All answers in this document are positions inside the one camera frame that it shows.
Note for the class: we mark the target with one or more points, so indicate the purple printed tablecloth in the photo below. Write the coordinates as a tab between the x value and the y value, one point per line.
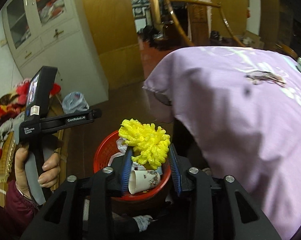
252	132

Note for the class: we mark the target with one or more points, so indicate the colourful blanket pile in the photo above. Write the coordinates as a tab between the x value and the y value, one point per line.
12	107

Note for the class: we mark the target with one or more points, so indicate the person's left hand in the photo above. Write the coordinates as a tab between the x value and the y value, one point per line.
47	179

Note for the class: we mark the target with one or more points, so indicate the white glass-door cabinet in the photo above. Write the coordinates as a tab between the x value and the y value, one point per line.
55	33

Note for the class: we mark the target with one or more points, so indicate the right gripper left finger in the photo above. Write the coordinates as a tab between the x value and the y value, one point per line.
79	208

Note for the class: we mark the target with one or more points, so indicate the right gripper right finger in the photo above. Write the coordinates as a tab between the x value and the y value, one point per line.
214	208

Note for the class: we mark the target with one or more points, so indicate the maroon sleeve forearm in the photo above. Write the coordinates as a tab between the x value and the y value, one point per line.
19	208

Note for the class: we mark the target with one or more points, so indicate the white plastic bag on floor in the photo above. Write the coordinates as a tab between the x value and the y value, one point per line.
74	102

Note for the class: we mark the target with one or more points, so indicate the wooden round-back armchair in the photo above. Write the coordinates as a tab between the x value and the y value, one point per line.
197	19

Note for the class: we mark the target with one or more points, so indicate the yellow foam fruit net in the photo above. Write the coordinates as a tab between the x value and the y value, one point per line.
150	143

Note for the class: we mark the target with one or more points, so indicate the dark-framed eyeglasses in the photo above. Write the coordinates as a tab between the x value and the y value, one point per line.
258	76

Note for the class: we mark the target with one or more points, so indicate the white floral paper cup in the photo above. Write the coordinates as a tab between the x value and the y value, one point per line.
142	180

